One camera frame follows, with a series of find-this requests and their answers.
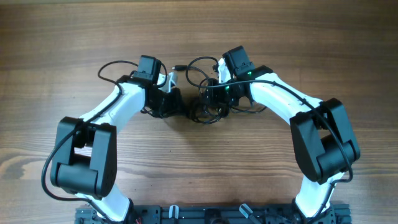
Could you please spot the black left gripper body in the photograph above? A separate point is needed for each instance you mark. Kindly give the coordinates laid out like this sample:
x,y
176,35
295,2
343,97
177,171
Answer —
x,y
175,104

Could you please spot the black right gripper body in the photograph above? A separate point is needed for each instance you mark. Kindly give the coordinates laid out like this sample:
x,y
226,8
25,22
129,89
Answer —
x,y
211,98

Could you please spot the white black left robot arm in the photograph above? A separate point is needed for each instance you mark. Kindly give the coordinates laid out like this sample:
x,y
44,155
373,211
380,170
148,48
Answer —
x,y
84,160

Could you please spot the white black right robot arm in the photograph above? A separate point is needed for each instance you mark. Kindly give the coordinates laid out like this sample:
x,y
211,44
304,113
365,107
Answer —
x,y
325,146

